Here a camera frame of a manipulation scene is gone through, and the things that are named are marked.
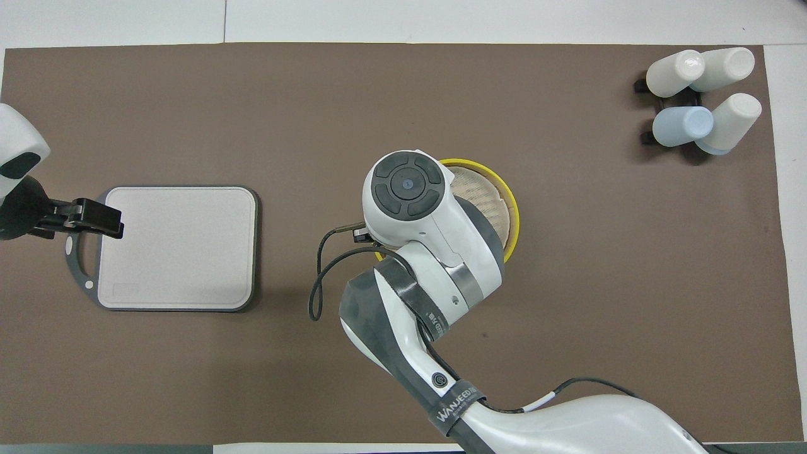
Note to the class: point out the white cup with blue rim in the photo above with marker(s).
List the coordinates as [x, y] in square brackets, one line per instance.
[734, 120]
[728, 68]

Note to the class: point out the cream white cup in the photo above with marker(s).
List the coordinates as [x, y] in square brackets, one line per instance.
[671, 74]

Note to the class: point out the yellow bamboo steamer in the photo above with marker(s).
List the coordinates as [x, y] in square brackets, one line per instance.
[513, 214]

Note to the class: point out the white grey-framed cutting board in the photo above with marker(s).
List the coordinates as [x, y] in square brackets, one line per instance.
[176, 246]

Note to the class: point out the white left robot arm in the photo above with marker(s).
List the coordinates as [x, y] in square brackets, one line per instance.
[16, 139]

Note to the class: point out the brown table mat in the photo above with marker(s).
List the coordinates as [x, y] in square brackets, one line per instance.
[567, 284]

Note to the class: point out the black cup rack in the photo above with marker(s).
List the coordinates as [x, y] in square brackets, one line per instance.
[640, 85]

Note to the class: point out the white perforated steamer liner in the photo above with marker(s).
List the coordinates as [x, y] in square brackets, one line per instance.
[485, 195]

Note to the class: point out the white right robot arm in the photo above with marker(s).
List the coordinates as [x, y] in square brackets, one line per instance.
[441, 252]

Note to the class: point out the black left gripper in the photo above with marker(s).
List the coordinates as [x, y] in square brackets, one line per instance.
[22, 211]

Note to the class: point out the light blue cup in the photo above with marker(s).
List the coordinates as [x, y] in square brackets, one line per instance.
[681, 126]

